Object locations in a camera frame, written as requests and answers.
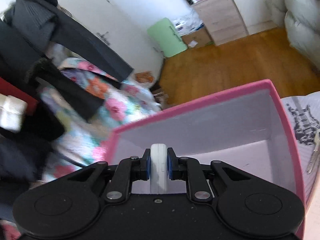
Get white packaged box stack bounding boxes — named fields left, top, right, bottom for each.
left=172, top=15, right=203, bottom=36

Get white fluffy fabric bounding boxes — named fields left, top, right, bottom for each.
left=0, top=94, right=28, bottom=133

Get grey-green puffer jacket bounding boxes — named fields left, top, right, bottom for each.
left=284, top=0, right=319, bottom=67

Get light wooden wardrobe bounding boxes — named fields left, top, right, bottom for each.
left=233, top=0, right=277, bottom=35

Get pink cardboard box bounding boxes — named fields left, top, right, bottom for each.
left=98, top=80, right=305, bottom=239

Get dark hanging garment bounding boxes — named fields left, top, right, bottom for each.
left=0, top=0, right=135, bottom=181

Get floral quilt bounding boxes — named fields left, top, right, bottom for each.
left=40, top=57, right=161, bottom=182

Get white TCL remote control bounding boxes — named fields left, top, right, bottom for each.
left=150, top=144, right=169, bottom=194

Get wooden shelf cabinet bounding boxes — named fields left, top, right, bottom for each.
left=186, top=0, right=248, bottom=46

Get green folding table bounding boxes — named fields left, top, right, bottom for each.
left=147, top=18, right=188, bottom=58

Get brown cardboard box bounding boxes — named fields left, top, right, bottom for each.
left=182, top=27, right=212, bottom=49

